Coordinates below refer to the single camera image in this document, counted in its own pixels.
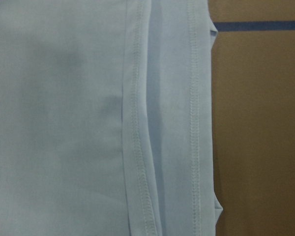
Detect light blue t-shirt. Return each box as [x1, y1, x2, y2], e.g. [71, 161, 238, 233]
[0, 0, 223, 236]

